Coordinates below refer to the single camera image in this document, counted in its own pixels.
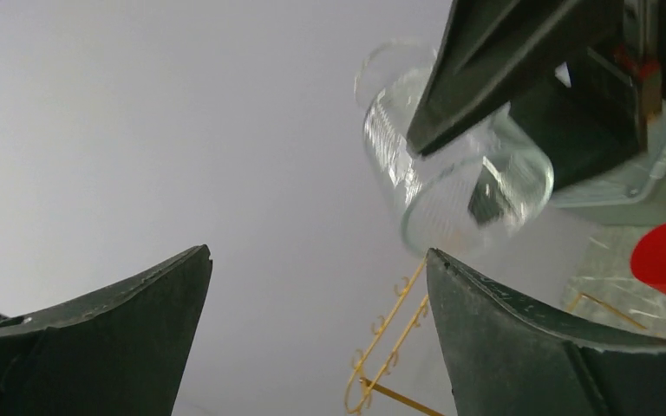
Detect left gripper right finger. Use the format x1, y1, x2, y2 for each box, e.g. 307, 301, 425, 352
426, 249, 666, 416

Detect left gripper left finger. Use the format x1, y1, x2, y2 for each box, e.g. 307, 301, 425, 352
0, 245, 212, 415

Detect clear stemless glass front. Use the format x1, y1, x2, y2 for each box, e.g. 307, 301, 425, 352
354, 39, 553, 257

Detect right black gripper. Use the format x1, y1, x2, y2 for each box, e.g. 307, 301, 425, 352
406, 0, 666, 227

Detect gold wire glass rack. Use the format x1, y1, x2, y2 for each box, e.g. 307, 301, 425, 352
344, 257, 659, 415

